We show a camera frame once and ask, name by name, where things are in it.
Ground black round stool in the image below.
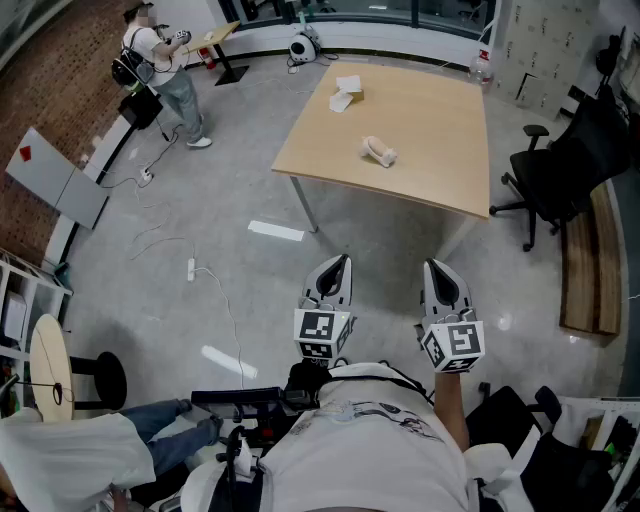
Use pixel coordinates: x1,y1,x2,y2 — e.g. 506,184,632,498
69,350,128,412

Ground grey metal table leg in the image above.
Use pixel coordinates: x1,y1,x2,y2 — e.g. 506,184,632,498
289,175,320,234

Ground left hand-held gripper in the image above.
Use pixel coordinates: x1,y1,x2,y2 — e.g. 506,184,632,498
292,254,358,362

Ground white power cable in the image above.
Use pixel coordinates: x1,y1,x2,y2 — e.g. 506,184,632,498
192,267,247,391

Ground white shelf unit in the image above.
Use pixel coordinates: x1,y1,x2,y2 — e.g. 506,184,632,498
0,258,74,404

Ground white paper strip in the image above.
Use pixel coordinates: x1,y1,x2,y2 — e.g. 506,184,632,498
247,219,306,243

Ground black chest camera rig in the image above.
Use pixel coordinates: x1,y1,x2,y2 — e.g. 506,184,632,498
190,362,322,451

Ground person's right forearm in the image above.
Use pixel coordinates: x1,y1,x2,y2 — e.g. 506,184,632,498
432,371,472,452

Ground white round appliance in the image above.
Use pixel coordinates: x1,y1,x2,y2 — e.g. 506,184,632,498
288,28,323,65

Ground clear water jug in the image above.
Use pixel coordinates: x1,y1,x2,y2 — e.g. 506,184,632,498
468,48,496,94

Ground person's left forearm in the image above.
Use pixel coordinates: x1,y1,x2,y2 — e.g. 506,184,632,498
287,360,324,399

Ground round wooden side table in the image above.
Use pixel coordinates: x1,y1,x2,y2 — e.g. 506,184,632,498
29,313,76,424

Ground wooden bench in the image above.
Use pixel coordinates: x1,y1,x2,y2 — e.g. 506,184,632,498
558,181,624,336

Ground white metal rack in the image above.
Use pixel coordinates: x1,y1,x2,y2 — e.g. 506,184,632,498
552,395,640,512

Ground person's white printed shirt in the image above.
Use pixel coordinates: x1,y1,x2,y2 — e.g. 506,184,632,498
180,362,536,512

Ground small wooden table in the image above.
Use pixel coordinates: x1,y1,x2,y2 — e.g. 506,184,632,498
182,20,250,87

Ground grey metal lockers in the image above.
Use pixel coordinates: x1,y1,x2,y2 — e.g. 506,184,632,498
492,0,601,121

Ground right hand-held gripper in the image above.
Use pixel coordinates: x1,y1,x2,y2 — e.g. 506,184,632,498
414,258,487,375

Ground black box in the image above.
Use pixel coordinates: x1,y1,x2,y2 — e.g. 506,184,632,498
117,87,165,131

